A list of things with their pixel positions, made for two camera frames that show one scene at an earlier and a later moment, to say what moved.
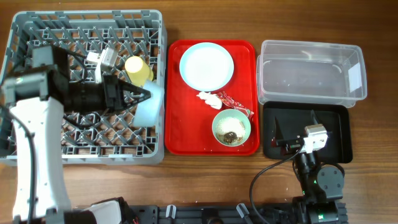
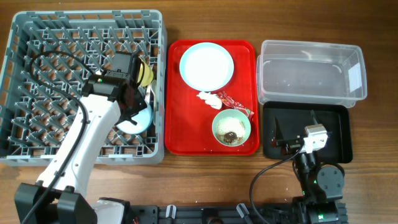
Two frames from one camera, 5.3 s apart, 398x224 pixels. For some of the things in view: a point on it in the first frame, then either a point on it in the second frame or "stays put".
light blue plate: x=206 y=66 stays put
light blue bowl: x=148 y=112 → x=144 y=120
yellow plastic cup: x=138 y=71 stays put
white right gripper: x=278 y=133 stays put
